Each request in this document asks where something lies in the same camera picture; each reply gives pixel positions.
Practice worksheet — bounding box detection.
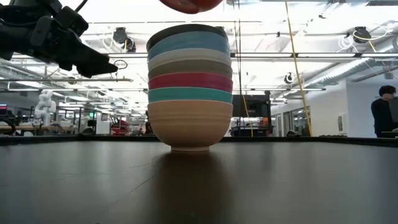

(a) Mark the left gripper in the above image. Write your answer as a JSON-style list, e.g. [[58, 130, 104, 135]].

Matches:
[[0, 14, 119, 79]]

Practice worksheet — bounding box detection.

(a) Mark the beige bowl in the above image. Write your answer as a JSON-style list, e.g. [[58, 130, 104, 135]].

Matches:
[[147, 58, 233, 80]]

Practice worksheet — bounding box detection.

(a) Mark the pink bowl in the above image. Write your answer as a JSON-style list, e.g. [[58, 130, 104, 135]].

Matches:
[[147, 72, 234, 93]]

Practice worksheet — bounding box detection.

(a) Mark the blue bowl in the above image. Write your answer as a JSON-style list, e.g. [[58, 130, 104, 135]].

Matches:
[[147, 30, 231, 62]]

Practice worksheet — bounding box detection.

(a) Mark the dark grey bowl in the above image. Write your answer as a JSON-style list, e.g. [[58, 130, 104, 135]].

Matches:
[[146, 23, 229, 52]]

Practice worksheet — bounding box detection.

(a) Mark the teal bowl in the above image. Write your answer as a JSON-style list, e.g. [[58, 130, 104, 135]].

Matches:
[[147, 86, 233, 105]]

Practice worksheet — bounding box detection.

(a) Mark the coral red bowl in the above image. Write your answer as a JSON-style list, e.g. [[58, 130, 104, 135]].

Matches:
[[158, 0, 224, 15]]

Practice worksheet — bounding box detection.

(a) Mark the white cabinet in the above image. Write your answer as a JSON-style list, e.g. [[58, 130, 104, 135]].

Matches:
[[95, 111, 111, 136]]

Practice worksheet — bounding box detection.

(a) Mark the red tool cart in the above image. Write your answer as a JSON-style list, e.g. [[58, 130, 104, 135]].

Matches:
[[109, 117, 132, 136]]

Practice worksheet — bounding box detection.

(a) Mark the wooden workbench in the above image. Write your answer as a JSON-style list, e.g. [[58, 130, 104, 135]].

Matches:
[[0, 124, 77, 136]]

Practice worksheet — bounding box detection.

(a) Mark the peach bowl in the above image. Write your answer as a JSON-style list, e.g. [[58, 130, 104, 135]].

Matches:
[[147, 99, 234, 152]]

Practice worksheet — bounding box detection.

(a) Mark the black display screen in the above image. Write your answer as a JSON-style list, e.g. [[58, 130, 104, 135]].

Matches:
[[232, 94, 272, 119]]

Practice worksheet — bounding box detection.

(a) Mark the long ceiling light strip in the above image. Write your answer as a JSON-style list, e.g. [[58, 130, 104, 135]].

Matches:
[[107, 52, 398, 60]]

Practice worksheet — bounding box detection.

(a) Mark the person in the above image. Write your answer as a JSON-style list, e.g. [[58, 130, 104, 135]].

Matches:
[[370, 85, 398, 139]]

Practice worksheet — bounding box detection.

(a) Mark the black computer monitor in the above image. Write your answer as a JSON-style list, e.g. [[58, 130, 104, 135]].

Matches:
[[388, 96, 398, 124]]

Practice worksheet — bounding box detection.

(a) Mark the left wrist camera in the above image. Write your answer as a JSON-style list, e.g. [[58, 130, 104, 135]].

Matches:
[[52, 5, 90, 39]]

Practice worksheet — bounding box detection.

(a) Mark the black hanging cable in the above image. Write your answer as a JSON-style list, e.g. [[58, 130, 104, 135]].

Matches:
[[236, 0, 243, 138]]

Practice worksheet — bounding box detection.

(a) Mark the thin yellow cable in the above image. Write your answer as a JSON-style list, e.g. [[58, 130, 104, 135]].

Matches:
[[241, 94, 255, 138]]

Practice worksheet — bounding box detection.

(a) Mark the thick yellow hanging cable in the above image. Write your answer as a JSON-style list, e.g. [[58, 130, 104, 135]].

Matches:
[[284, 0, 313, 138]]

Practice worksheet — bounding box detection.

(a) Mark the silver ventilation duct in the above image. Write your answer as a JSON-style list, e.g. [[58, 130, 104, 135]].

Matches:
[[295, 57, 398, 93]]

